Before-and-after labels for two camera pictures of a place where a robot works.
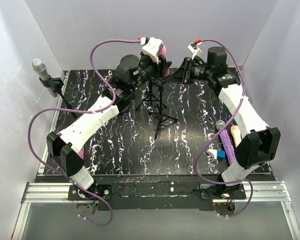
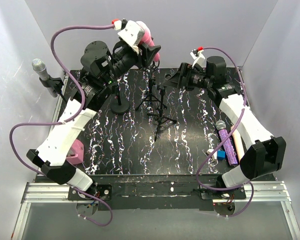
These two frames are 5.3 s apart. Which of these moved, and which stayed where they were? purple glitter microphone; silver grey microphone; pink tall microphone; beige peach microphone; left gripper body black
Moved: pink tall microphone; left gripper body black
Stayed: silver grey microphone; purple glitter microphone; beige peach microphone
